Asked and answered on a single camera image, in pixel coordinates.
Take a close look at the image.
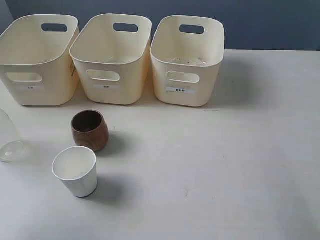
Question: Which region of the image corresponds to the white paper cup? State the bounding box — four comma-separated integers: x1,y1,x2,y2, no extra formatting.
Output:
52,146,98,198

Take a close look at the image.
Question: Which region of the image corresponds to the middle cream plastic bin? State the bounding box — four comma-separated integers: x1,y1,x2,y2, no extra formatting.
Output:
69,13,152,105

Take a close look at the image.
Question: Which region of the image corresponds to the left cream plastic bin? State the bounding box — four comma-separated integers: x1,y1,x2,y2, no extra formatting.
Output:
0,14,80,106

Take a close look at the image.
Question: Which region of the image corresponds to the cream plastic bin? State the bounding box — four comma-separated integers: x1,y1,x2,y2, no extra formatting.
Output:
0,14,80,106
150,15,225,107
69,13,152,105

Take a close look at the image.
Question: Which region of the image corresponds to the brown wooden cup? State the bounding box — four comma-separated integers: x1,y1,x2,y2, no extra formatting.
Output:
71,109,109,152

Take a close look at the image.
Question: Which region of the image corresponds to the right cream plastic bin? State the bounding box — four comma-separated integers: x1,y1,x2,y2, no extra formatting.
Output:
150,15,225,107

